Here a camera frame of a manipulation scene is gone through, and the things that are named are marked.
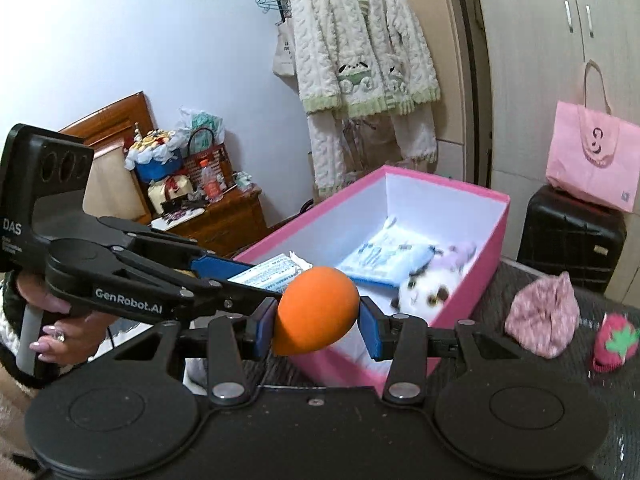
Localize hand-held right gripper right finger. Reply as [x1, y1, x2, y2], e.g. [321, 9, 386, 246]
[359, 296, 521, 406]

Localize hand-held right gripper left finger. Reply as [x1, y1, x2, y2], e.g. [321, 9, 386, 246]
[114, 296, 279, 408]

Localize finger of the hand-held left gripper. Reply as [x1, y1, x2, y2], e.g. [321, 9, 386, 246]
[97, 217, 251, 278]
[112, 247, 279, 319]

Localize white blue tissue packet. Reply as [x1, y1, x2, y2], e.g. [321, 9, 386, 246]
[227, 252, 313, 296]

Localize orange egg-shaped sponge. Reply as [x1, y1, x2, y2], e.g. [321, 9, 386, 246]
[271, 266, 361, 357]

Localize pink cardboard box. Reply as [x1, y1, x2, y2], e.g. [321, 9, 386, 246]
[232, 164, 511, 387]

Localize person's left hand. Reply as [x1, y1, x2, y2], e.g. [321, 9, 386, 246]
[22, 282, 121, 364]

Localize wooden nightstand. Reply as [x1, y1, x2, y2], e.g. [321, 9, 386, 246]
[150, 185, 271, 258]

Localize white spotted plush toy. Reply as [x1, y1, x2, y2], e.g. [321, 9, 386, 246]
[390, 260, 468, 322]

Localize clear bottle orange label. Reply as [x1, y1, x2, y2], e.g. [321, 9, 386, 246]
[199, 159, 224, 204]

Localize cream gift box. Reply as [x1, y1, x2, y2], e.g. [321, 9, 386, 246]
[147, 175, 196, 211]

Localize woven basket bag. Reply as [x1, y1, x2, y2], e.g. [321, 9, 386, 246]
[182, 127, 236, 193]

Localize lilac plush item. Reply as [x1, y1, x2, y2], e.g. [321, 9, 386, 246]
[432, 241, 478, 273]

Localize blue bucket flower bouquet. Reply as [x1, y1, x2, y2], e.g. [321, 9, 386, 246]
[125, 129, 183, 184]

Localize wooden headboard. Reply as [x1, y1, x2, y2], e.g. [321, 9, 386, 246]
[57, 91, 156, 226]

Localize white green plastic bag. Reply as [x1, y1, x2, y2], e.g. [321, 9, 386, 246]
[177, 107, 226, 151]

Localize white fuzzy pajama pants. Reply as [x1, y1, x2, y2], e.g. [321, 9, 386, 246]
[305, 105, 440, 200]

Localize pink floral cloth pouch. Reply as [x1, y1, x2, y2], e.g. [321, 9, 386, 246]
[504, 271, 581, 359]

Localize black suitcase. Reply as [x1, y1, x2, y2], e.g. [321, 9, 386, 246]
[517, 185, 628, 295]

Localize cream canvas tote bag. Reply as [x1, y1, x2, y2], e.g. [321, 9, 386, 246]
[272, 20, 301, 78]

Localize red knitted strawberry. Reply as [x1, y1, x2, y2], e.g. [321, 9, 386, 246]
[592, 312, 640, 373]

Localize white fuzzy pajama jacket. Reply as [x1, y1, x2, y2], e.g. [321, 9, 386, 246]
[287, 0, 441, 120]

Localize pink tote bag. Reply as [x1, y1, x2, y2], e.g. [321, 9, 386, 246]
[545, 60, 640, 213]

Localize beige wardrobe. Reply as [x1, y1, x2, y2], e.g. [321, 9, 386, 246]
[440, 0, 640, 196]

